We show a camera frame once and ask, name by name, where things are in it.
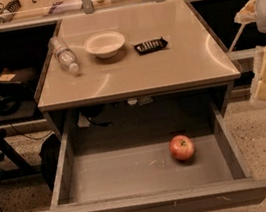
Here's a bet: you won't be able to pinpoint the red apple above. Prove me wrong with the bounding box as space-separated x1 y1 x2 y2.
169 135 195 161

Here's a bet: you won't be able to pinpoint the grey counter cabinet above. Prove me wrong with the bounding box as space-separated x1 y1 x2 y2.
38 0 241 149

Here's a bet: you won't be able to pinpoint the black bag on floor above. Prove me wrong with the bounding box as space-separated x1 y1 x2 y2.
39 133 61 191

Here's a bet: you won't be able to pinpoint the white bowl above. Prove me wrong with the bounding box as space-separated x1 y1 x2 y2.
83 31 125 59

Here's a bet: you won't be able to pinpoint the black box with label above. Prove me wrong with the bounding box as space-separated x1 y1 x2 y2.
0 67 39 88

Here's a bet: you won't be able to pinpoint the black snack bag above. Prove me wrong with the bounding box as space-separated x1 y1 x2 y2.
133 37 168 55

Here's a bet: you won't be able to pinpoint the grey open drawer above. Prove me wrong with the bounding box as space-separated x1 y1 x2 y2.
13 77 266 212

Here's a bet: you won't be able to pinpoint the black headphones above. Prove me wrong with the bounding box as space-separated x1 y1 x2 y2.
0 96 20 116

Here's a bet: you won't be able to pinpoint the black stand frame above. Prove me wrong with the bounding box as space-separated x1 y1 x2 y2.
0 133 41 180

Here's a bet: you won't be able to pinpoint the clear plastic water bottle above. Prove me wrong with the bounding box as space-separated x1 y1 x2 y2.
48 36 80 76

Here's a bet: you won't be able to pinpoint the white stick with handle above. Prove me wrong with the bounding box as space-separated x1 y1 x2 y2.
228 23 248 52

